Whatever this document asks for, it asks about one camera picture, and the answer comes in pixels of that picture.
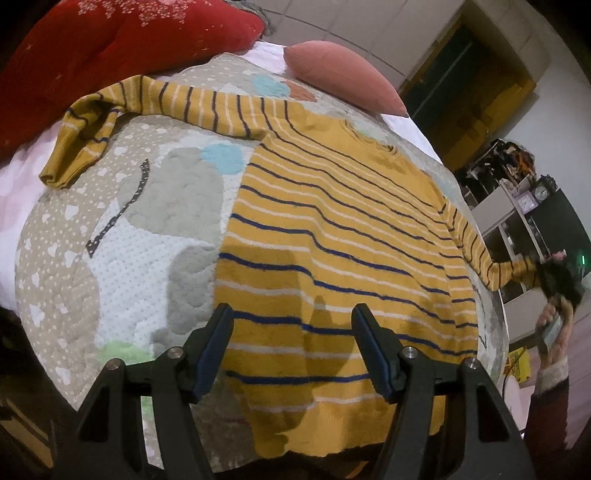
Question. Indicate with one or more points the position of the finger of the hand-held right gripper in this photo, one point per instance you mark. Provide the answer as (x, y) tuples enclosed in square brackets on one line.
[(545, 276)]

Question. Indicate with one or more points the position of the white drawer cabinet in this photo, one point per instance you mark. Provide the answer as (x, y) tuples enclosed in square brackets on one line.
[(508, 230)]

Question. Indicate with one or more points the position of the dark green board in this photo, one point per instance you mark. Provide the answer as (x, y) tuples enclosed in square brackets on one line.
[(568, 226)]

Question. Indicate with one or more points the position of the yellow bag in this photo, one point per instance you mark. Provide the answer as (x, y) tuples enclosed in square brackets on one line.
[(517, 364)]

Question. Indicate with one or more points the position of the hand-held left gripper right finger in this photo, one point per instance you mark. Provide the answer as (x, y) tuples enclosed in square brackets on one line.
[(374, 356)]

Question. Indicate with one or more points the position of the yellow striped sweater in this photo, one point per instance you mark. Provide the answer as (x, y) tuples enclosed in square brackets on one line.
[(332, 240)]

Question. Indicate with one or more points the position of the person's right hand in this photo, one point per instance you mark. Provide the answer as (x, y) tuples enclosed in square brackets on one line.
[(566, 330)]

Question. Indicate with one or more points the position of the grey cloth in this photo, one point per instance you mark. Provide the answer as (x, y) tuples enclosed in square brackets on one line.
[(258, 16)]

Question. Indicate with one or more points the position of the black round clock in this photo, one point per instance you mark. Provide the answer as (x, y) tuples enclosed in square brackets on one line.
[(543, 190)]

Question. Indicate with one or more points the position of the purple alarm clock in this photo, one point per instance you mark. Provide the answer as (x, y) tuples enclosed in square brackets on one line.
[(525, 201)]

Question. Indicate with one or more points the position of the cluttered black shelf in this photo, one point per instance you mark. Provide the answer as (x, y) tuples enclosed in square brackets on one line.
[(501, 161)]

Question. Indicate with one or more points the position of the red star-print pillow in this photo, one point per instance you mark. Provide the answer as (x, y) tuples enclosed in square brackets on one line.
[(92, 60)]

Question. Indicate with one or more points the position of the quilted patchwork blanket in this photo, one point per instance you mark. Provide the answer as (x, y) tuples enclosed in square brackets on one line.
[(138, 240)]

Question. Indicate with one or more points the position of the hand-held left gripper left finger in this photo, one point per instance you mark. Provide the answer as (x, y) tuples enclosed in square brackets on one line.
[(210, 361)]

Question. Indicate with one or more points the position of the brown open cabinet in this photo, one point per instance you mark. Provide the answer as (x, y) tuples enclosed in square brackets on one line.
[(466, 92)]

